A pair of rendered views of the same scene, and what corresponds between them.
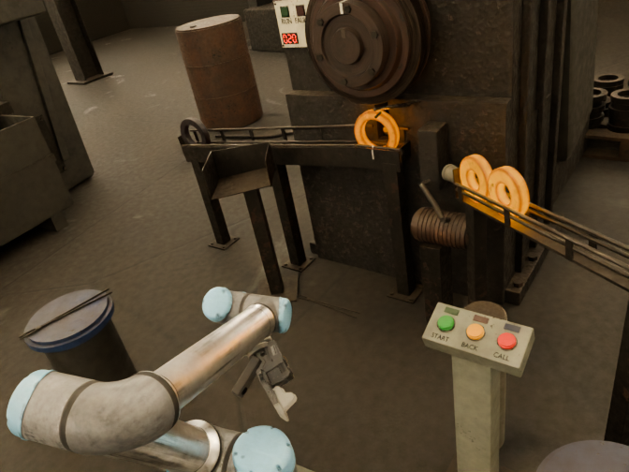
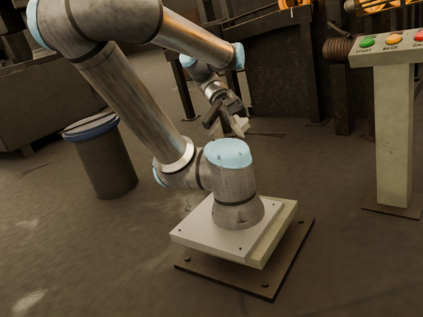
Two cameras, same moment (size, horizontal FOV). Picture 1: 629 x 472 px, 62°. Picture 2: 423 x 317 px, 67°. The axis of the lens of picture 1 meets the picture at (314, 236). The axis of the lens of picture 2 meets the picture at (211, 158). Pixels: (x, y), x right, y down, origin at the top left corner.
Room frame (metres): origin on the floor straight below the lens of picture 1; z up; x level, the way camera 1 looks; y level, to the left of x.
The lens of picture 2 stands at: (-0.07, 0.21, 0.82)
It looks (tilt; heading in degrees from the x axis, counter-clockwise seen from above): 25 degrees down; 5
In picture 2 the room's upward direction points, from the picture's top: 15 degrees counter-clockwise
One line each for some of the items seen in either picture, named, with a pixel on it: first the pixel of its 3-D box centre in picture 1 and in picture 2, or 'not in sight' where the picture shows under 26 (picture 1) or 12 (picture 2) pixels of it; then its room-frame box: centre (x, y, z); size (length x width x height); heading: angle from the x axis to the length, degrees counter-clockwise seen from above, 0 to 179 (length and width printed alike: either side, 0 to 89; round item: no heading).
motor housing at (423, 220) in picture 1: (446, 272); (349, 87); (1.61, -0.47, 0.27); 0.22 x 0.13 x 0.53; 48
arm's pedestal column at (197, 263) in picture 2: not in sight; (243, 236); (0.88, 0.25, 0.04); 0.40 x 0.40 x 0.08; 54
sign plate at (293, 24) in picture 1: (303, 22); not in sight; (2.24, -0.13, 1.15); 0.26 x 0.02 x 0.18; 48
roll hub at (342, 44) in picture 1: (349, 45); not in sight; (1.86, -0.25, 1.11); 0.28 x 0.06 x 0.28; 48
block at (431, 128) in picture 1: (434, 155); (336, 4); (1.79, -0.50, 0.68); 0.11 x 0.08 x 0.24; 138
